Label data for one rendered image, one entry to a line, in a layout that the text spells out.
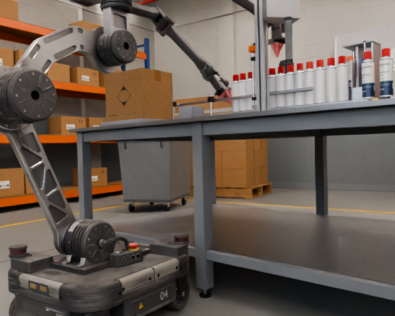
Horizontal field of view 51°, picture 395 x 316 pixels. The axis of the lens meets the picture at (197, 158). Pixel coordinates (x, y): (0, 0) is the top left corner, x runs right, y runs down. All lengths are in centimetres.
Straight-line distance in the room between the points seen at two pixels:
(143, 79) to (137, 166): 237
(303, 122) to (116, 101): 115
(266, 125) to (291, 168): 515
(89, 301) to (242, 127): 89
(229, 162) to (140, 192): 155
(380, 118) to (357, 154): 501
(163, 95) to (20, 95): 105
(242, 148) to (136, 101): 342
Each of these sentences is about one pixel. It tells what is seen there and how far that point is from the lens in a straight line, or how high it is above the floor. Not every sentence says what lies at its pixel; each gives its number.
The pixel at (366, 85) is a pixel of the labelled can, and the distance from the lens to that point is 194.
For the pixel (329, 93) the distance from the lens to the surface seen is 200.
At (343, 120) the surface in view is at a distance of 153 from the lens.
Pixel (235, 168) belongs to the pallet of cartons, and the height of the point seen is 40.
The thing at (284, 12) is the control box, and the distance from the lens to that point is 209.
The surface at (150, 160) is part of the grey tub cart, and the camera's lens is 446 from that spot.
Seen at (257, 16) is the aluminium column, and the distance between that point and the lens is 210.
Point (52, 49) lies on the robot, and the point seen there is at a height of 109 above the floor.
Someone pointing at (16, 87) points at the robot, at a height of 90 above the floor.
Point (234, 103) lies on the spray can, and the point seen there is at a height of 93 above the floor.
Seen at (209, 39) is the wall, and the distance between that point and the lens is 776.
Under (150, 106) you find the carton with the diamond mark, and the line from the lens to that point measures 225.
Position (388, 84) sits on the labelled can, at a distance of 192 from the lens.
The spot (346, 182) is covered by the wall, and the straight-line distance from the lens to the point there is 655.
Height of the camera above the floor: 69
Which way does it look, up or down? 1 degrees down
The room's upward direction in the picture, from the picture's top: 2 degrees counter-clockwise
